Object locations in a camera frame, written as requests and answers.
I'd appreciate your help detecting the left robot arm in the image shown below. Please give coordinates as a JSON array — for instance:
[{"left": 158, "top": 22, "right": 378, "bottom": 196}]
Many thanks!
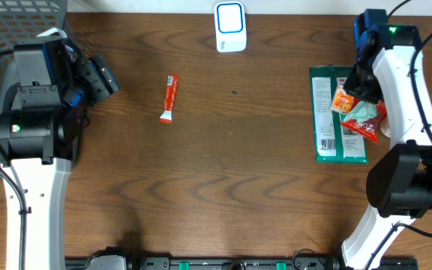
[{"left": 0, "top": 35, "right": 119, "bottom": 269}]

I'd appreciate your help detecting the red snack stick packet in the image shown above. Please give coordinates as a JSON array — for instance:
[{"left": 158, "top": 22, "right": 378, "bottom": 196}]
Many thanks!
[{"left": 159, "top": 74, "right": 180, "bottom": 124}]

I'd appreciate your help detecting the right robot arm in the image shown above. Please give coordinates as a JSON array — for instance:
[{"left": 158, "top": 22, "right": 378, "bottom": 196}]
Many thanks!
[{"left": 340, "top": 9, "right": 432, "bottom": 269}]

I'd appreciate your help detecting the green snack packet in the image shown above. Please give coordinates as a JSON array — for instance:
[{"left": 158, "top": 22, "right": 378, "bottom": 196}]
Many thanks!
[{"left": 309, "top": 66, "right": 368, "bottom": 164}]

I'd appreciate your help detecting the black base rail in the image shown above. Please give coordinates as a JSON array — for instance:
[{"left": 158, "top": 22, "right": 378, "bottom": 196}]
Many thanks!
[{"left": 65, "top": 256, "right": 419, "bottom": 270}]

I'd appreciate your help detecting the white barcode scanner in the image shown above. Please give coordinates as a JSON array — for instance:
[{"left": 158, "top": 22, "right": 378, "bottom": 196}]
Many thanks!
[{"left": 214, "top": 1, "right": 247, "bottom": 53}]

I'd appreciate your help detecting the pale green wipes packet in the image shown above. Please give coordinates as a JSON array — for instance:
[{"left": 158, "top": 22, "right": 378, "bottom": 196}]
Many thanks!
[{"left": 343, "top": 101, "right": 377, "bottom": 123}]

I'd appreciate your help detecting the small orange juice box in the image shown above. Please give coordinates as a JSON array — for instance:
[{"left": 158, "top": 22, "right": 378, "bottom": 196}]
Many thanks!
[{"left": 329, "top": 85, "right": 355, "bottom": 115}]

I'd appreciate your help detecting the green lid white jar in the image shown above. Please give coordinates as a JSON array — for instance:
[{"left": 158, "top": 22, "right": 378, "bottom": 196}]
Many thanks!
[{"left": 379, "top": 115, "right": 391, "bottom": 138}]

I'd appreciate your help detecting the orange red snack pouch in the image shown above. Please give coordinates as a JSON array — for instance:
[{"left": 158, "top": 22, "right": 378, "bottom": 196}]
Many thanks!
[{"left": 341, "top": 101, "right": 386, "bottom": 143}]

